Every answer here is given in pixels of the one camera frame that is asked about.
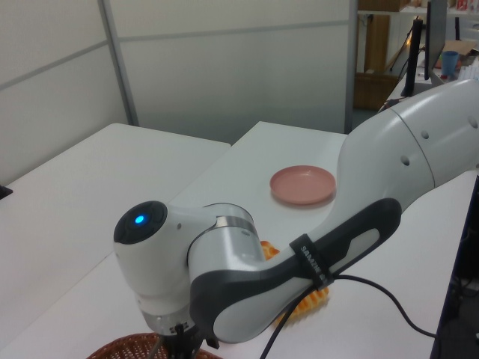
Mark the dark computer monitor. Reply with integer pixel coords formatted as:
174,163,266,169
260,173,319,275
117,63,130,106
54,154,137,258
424,0,448,75

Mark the blue cup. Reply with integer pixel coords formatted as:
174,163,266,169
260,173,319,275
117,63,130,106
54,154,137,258
441,51,460,76

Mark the black upright stand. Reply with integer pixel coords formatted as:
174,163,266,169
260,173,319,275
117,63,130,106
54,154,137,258
400,18,426,96

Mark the pink plate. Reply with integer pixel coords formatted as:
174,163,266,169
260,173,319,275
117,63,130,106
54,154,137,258
269,165,337,206

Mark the grey partition post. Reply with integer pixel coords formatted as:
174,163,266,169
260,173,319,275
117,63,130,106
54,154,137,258
344,0,359,134
97,0,140,127

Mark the brown woven basket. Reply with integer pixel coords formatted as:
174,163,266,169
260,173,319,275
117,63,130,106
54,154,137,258
86,331,225,359

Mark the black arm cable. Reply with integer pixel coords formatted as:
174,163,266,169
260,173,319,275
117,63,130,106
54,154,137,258
260,274,439,359

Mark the striped bread roll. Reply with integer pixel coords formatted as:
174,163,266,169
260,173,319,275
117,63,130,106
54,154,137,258
272,286,331,327

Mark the dark blue desk panel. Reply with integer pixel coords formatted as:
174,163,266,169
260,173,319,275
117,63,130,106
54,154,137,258
430,174,479,359

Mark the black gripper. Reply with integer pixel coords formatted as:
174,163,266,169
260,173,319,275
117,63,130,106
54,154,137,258
164,323,220,359

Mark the brown cardboard box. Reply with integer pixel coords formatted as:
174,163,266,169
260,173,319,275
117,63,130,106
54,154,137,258
364,14,391,74
358,0,409,12
354,73,400,111

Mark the black cable strap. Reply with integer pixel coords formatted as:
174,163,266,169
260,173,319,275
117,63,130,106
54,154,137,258
288,233,340,291

